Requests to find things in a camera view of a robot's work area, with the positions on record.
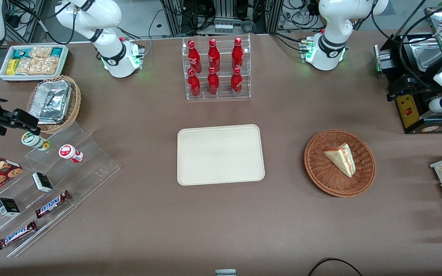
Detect triangle sandwich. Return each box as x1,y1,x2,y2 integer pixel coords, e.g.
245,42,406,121
323,143,356,178

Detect aluminium foil tray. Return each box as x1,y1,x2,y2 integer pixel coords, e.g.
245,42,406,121
29,80,73,125

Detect light wicker basket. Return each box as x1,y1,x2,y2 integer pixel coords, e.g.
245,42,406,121
26,75,81,135

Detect round brown wicker basket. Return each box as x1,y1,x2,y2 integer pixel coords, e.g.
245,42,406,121
304,129,376,198

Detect beige plastic tray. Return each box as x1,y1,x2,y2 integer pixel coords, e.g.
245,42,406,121
177,124,266,186

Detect green lidded yogurt cup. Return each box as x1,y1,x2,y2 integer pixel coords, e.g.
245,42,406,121
21,131,51,151

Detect black food warmer machine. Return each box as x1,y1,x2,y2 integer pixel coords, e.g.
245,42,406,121
374,6,442,135

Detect steel warmer pan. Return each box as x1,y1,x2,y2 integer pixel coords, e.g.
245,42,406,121
413,44,442,72

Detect white plastic snack bin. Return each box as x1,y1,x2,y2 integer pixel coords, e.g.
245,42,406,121
0,44,69,82

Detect clear bag of crackers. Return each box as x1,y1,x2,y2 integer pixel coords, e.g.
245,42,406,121
15,56,59,76
29,47,54,59

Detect red lidded yogurt cup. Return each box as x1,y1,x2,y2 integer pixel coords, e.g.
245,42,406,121
59,144,84,164

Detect small black box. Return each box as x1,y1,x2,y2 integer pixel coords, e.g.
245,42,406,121
0,197,21,217
32,172,54,193

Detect clear acrylic stepped display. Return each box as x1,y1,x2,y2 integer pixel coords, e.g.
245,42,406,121
0,121,121,258

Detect snickers bar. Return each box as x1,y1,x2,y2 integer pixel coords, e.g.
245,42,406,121
35,190,72,219
0,221,38,250

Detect red cola bottle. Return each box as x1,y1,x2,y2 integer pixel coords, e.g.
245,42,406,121
208,67,220,95
232,37,244,71
208,38,221,72
188,68,201,97
231,67,243,96
188,39,202,74

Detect clear acrylic bottle rack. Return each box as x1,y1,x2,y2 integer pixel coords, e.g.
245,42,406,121
182,34,251,101

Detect aluminium frame rack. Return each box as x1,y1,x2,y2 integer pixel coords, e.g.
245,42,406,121
160,0,285,38

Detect black cable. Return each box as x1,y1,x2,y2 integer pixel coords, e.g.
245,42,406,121
307,258,363,276

